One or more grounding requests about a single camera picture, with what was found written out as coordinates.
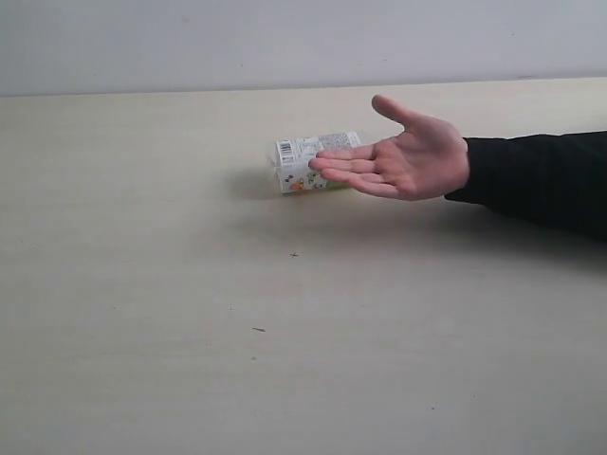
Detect person's open hand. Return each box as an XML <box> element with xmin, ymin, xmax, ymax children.
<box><xmin>309</xmin><ymin>95</ymin><xmax>469</xmax><ymax>201</ymax></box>

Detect square clear bottle white label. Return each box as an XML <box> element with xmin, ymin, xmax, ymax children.
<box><xmin>270</xmin><ymin>132</ymin><xmax>361</xmax><ymax>195</ymax></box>

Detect black sleeved forearm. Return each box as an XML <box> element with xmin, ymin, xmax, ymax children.
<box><xmin>445</xmin><ymin>132</ymin><xmax>606</xmax><ymax>241</ymax></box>

